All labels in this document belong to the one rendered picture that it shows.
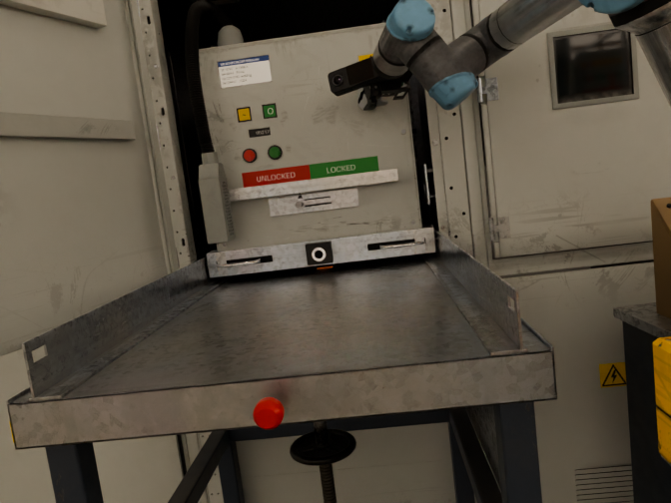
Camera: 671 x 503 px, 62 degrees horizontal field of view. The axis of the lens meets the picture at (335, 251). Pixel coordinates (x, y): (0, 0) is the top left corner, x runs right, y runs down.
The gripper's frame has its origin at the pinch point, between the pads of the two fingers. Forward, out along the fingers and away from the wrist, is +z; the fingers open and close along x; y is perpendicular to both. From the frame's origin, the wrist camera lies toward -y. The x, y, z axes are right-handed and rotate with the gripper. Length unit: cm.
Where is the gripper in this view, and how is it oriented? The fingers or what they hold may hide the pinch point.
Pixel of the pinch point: (359, 104)
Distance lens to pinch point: 131.8
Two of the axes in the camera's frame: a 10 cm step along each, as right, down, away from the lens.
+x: -1.7, -9.8, 1.4
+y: 9.7, -1.4, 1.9
